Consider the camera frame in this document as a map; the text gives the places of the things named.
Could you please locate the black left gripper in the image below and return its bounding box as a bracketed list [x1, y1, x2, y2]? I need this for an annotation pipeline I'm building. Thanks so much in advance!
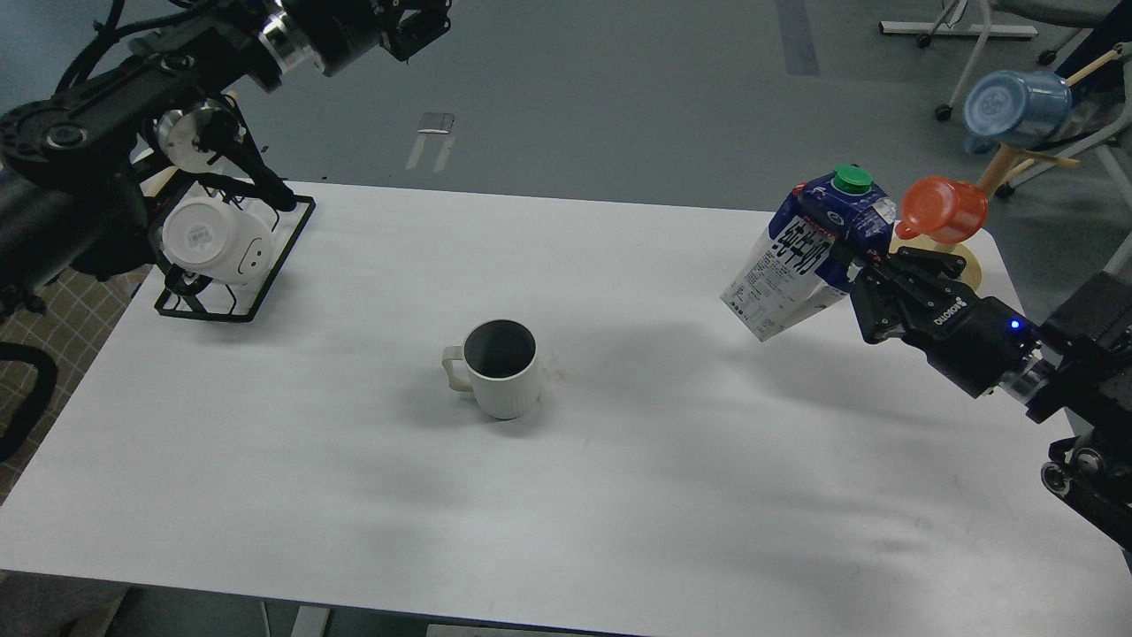
[265, 1, 453, 77]

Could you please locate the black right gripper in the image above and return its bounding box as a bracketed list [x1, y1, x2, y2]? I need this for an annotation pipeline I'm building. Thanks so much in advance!
[826, 239, 1039, 398]

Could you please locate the blue white milk carton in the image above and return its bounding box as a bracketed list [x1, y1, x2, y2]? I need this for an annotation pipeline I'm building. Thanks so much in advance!
[720, 163, 899, 342]

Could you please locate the white ribbed mug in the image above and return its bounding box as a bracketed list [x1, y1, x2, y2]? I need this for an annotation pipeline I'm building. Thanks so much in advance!
[440, 318, 541, 420]

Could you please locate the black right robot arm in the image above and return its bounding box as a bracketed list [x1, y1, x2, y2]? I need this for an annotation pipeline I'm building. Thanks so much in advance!
[831, 241, 1131, 551]

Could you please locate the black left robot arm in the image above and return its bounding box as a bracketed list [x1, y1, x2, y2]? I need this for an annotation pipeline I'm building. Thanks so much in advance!
[1, 1, 452, 321]

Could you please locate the orange plastic cup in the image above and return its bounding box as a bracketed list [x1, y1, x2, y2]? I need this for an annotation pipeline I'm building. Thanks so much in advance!
[895, 177, 988, 243]

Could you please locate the wooden cup stand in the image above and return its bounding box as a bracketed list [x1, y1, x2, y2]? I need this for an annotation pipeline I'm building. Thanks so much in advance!
[890, 143, 1081, 289]

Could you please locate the blue plastic cup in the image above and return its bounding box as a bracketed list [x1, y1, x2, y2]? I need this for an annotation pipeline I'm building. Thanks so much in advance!
[962, 70, 1075, 154]

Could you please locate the white cup on rack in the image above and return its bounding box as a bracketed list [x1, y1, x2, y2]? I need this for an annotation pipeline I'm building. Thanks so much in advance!
[158, 196, 275, 285]

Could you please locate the checkered beige cloth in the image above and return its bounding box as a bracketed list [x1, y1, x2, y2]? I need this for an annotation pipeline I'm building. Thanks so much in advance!
[1, 265, 152, 501]

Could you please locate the black wire cup rack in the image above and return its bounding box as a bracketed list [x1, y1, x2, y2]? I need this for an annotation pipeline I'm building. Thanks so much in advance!
[147, 96, 316, 324]

